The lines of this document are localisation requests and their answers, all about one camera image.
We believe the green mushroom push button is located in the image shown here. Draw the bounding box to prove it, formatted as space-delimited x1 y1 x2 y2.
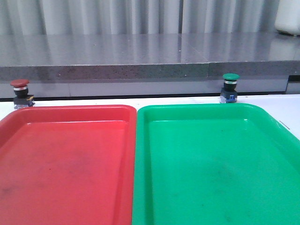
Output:
219 73 240 104

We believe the red mushroom push button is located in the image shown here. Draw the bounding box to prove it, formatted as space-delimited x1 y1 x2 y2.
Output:
10 79 35 110

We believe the grey stone platform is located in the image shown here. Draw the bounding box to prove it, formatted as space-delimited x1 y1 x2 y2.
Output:
0 32 300 99

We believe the green plastic tray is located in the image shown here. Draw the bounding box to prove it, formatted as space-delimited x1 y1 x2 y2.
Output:
132 104 300 225

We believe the red plastic tray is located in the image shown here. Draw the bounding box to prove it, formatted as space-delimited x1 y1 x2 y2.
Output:
0 105 136 225

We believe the grey pleated curtain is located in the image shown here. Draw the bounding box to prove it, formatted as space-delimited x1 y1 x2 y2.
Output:
0 0 279 35

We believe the white container in background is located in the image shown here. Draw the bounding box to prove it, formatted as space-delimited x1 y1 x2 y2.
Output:
275 0 300 36

